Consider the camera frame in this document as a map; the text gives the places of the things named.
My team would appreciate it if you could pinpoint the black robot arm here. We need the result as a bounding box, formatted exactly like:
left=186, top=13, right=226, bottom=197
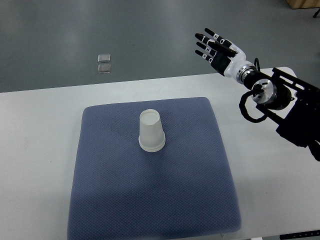
left=195, top=28, right=320, bottom=161

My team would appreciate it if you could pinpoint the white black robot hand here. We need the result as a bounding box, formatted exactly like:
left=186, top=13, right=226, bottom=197
left=194, top=28, right=250, bottom=78

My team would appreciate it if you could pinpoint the black tripod leg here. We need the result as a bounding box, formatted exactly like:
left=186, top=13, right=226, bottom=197
left=313, top=8, right=320, bottom=18

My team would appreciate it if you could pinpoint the metal floor plate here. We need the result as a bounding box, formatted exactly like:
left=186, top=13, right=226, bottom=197
left=98, top=63, right=111, bottom=74
left=97, top=53, right=111, bottom=63

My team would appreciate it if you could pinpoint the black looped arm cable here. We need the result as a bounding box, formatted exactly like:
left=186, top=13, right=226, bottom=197
left=238, top=90, right=268, bottom=123

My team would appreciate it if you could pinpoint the black table edge strip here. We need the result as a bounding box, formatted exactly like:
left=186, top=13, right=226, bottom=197
left=279, top=230, right=320, bottom=240

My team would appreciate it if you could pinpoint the white paper cup on cushion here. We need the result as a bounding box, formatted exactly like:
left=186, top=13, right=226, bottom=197
left=138, top=109, right=166, bottom=153

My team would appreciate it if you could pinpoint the upper metal floor plate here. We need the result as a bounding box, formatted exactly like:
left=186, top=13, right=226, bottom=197
left=97, top=53, right=111, bottom=63

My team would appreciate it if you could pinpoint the wooden furniture corner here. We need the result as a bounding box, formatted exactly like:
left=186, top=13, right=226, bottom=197
left=286, top=0, right=320, bottom=10

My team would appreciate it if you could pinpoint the lower metal floor plate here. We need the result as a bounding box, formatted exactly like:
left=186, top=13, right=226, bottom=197
left=98, top=63, right=111, bottom=74

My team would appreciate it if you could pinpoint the blue mesh cushion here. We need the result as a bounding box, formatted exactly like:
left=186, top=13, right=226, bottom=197
left=67, top=97, right=242, bottom=240

